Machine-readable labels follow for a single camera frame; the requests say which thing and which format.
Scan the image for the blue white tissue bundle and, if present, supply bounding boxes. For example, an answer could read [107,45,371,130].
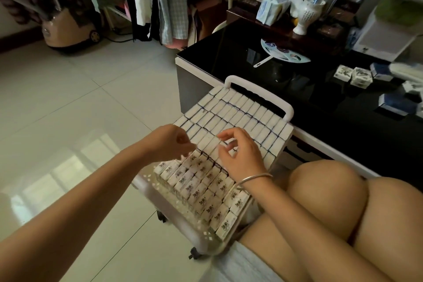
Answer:
[256,0,292,25]

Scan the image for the brown bag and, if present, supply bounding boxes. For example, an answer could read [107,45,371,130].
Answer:
[193,0,228,44]

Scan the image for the round printed hand fan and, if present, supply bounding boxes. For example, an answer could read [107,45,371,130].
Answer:
[253,39,311,68]

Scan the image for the white shorts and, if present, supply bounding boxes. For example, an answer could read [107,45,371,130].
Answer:
[211,241,289,282]

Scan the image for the white plastic trolley basket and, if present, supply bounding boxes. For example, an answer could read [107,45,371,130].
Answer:
[132,75,295,261]

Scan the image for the person's right leg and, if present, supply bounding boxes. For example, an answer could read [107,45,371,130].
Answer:
[350,176,423,282]

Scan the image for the person's right forearm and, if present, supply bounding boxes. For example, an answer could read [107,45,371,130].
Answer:
[239,176,395,282]

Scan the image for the person's left hand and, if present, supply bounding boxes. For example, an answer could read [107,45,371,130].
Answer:
[144,124,197,164]

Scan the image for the blue checked hanging shirt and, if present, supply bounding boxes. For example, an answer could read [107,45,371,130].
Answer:
[151,0,193,46]

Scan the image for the person's leg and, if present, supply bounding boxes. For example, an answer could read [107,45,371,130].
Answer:
[239,160,369,282]
[350,176,423,282]

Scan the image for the rows of white tissue packets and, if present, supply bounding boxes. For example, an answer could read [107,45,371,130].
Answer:
[153,86,294,242]

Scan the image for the white ceramic vase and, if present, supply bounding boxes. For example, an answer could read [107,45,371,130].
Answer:
[292,0,326,35]

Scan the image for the white printed tissue packet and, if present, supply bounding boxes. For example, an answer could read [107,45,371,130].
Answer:
[333,65,354,83]
[350,67,375,89]

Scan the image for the person's left forearm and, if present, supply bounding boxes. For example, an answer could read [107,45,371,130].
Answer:
[0,141,156,282]

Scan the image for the beige garment steamer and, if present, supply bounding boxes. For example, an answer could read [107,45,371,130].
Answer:
[41,7,102,49]

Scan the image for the black power cable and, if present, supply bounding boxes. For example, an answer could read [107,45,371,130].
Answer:
[105,27,160,43]

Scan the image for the silver bracelet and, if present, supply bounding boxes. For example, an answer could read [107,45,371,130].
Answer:
[236,173,273,192]

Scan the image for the person's left leg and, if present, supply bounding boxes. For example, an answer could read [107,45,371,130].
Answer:
[239,160,369,282]

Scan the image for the black hanging garment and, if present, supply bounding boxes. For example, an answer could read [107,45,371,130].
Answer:
[123,0,159,42]

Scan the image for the black glass table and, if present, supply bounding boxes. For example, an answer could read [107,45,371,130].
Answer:
[175,21,423,178]

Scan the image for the blue white tissue packet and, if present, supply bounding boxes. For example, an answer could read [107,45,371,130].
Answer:
[378,93,411,117]
[369,63,394,82]

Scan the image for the person's right hand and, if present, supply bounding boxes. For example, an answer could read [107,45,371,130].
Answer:
[216,127,269,190]

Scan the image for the white flat carton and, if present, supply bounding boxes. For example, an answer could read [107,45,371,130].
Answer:
[352,20,419,61]

